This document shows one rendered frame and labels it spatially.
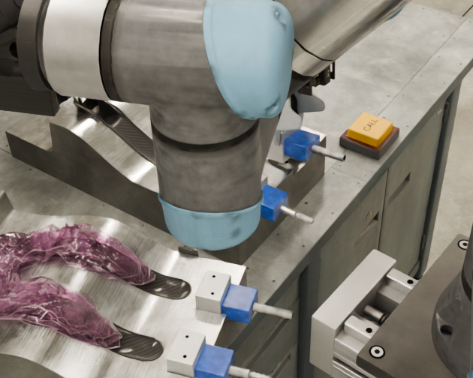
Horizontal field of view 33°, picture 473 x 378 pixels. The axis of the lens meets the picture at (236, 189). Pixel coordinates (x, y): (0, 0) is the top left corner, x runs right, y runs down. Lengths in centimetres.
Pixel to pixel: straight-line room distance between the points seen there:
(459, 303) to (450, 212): 173
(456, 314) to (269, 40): 43
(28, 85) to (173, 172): 11
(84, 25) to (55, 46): 2
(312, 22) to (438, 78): 107
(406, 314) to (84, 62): 50
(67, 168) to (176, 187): 84
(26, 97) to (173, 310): 61
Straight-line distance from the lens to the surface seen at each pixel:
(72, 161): 136
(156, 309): 112
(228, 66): 48
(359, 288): 96
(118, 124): 134
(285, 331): 152
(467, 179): 267
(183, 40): 49
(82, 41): 51
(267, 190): 121
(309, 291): 150
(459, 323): 81
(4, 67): 57
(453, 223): 251
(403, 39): 177
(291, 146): 124
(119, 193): 132
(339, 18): 59
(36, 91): 56
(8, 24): 54
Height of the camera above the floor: 171
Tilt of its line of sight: 42 degrees down
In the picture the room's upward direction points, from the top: 2 degrees counter-clockwise
